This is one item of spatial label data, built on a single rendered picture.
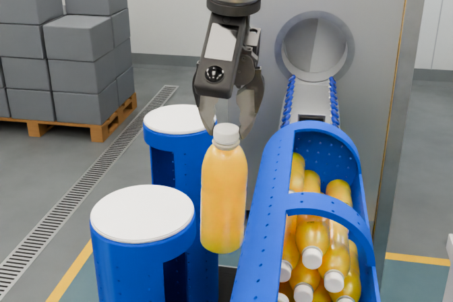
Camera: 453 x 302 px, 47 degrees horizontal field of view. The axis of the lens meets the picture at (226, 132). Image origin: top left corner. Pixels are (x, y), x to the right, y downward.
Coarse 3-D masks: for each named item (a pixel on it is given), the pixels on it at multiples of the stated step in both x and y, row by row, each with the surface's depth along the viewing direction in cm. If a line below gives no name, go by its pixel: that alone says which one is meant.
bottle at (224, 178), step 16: (208, 160) 78; (224, 160) 77; (240, 160) 78; (208, 176) 78; (224, 176) 77; (240, 176) 78; (208, 192) 79; (224, 192) 78; (240, 192) 79; (208, 208) 80; (224, 208) 80; (240, 208) 81; (208, 224) 82; (224, 224) 81; (240, 224) 83; (208, 240) 83; (224, 240) 82; (240, 240) 84
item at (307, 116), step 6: (300, 114) 192; (306, 114) 192; (312, 114) 192; (318, 114) 192; (324, 114) 192; (300, 120) 192; (306, 120) 191; (312, 120) 191; (318, 120) 190; (324, 120) 192
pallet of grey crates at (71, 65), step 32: (0, 0) 390; (32, 0) 384; (96, 0) 418; (0, 32) 401; (32, 32) 395; (64, 32) 390; (96, 32) 396; (128, 32) 459; (0, 64) 414; (32, 64) 407; (64, 64) 401; (96, 64) 400; (128, 64) 466; (0, 96) 424; (32, 96) 418; (64, 96) 413; (96, 96) 408; (128, 96) 472; (32, 128) 430; (96, 128) 418
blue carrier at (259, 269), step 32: (288, 128) 147; (320, 128) 143; (288, 160) 128; (320, 160) 152; (352, 160) 151; (256, 192) 128; (288, 192) 114; (352, 192) 150; (256, 224) 110; (352, 224) 106; (256, 256) 98; (256, 288) 89
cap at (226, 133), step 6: (216, 126) 78; (222, 126) 78; (228, 126) 78; (234, 126) 78; (216, 132) 76; (222, 132) 76; (228, 132) 76; (234, 132) 76; (216, 138) 77; (222, 138) 76; (228, 138) 76; (234, 138) 76; (228, 144) 77
